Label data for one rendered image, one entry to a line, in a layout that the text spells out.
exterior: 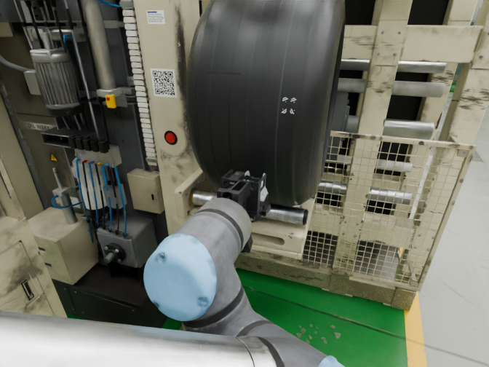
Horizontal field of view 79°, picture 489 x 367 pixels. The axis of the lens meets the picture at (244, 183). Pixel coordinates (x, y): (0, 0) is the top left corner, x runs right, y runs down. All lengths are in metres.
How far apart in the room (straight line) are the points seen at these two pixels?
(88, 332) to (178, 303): 0.16
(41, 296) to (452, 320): 1.86
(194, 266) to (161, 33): 0.67
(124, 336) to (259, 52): 0.50
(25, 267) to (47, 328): 0.84
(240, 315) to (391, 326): 1.49
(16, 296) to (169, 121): 0.64
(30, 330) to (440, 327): 1.87
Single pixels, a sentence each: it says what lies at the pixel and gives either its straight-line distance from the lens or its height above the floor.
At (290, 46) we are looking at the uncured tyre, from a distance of 0.60.
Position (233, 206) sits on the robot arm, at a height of 1.12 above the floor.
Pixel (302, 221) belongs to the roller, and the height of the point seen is 0.90.
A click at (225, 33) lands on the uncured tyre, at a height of 1.35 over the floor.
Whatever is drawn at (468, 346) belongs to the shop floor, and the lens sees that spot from 1.96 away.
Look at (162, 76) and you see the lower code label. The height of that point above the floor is 1.24.
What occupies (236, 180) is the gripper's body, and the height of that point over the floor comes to 1.12.
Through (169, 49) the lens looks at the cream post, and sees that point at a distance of 0.88.
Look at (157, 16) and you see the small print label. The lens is 0.89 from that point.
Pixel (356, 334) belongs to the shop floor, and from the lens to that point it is 1.76.
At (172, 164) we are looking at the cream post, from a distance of 0.98.
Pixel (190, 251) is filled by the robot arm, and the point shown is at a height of 1.14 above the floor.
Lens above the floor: 1.37
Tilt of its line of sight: 28 degrees down
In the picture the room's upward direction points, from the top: straight up
